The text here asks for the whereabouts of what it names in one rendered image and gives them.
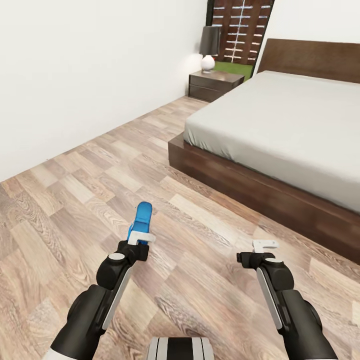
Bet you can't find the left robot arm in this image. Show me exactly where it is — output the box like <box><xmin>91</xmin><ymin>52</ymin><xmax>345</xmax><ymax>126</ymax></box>
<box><xmin>42</xmin><ymin>231</ymin><xmax>156</xmax><ymax>360</ymax></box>

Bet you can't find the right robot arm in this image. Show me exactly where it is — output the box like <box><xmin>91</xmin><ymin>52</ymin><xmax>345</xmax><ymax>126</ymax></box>
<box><xmin>236</xmin><ymin>239</ymin><xmax>339</xmax><ymax>360</ymax></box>

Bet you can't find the sandal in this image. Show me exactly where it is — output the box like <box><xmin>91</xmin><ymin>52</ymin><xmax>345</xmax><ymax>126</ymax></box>
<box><xmin>127</xmin><ymin>201</ymin><xmax>153</xmax><ymax>245</ymax></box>

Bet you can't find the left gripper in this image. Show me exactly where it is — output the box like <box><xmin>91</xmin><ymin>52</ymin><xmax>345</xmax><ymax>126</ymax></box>
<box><xmin>117</xmin><ymin>240</ymin><xmax>149</xmax><ymax>263</ymax></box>

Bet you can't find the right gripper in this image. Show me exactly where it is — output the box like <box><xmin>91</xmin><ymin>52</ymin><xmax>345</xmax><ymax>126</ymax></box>
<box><xmin>236</xmin><ymin>252</ymin><xmax>275</xmax><ymax>271</ymax></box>

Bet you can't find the robot trunk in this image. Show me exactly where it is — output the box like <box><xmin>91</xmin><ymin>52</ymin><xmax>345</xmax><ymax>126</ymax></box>
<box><xmin>145</xmin><ymin>336</ymin><xmax>215</xmax><ymax>360</ymax></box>

